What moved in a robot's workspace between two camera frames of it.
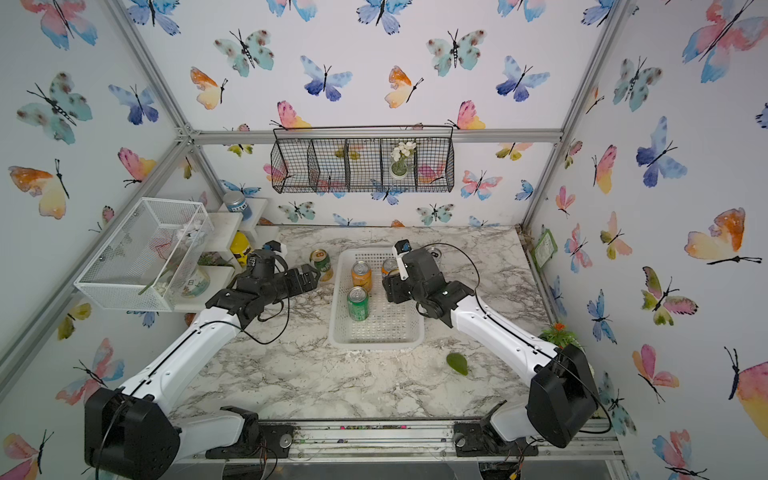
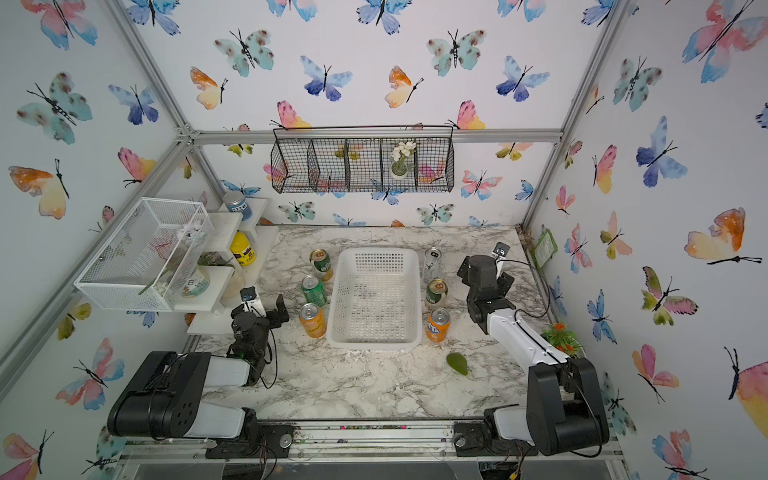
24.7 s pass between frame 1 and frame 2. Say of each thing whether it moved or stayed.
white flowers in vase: stayed
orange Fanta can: moved
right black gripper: moved
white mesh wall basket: stayed
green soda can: moved
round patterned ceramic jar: stayed
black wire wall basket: stayed
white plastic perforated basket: stayed
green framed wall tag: stayed
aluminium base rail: stayed
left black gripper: moved
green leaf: stayed
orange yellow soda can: moved
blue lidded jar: stayed
